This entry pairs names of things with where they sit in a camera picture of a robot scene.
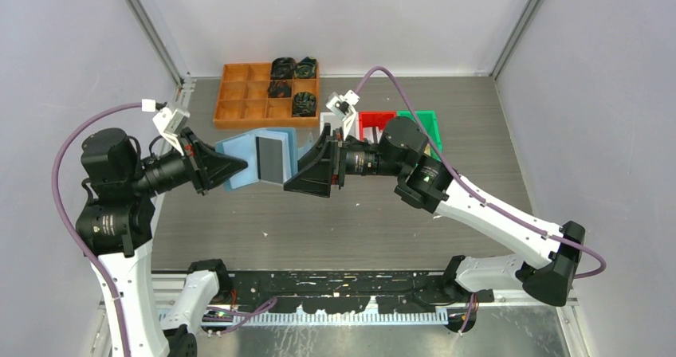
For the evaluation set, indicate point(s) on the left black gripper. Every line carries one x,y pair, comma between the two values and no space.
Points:
205,165

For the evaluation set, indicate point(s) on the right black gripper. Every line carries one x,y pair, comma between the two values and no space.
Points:
325,165

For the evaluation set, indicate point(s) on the blue leather card holder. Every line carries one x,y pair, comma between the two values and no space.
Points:
244,146

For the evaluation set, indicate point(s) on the dark grey credit card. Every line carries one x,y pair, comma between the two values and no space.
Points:
270,160

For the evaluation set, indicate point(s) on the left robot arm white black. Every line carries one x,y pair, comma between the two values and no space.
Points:
115,226

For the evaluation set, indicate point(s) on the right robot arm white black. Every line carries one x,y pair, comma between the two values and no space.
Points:
544,256

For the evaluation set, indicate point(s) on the white plastic bin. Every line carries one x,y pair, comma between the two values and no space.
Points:
336,122

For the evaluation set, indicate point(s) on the orange wooden compartment tray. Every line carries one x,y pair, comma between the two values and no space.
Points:
242,100

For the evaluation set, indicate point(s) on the red plastic bin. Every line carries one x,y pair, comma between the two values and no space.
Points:
373,119

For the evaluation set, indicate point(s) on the rolled dark belt middle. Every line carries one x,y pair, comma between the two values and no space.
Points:
279,89

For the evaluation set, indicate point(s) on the rolled dark belt top right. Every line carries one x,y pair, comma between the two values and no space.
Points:
305,68

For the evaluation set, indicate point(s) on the rolled dark belt top left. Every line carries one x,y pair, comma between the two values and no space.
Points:
283,68

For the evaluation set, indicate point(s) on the green plastic bin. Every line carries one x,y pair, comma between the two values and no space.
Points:
429,120

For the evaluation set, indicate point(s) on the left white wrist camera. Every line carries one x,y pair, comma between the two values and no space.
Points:
169,121

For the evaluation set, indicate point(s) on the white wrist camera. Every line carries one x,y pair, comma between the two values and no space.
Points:
344,108
169,121

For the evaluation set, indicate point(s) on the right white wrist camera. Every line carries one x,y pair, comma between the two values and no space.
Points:
344,108

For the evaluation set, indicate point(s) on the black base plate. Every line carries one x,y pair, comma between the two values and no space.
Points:
338,290

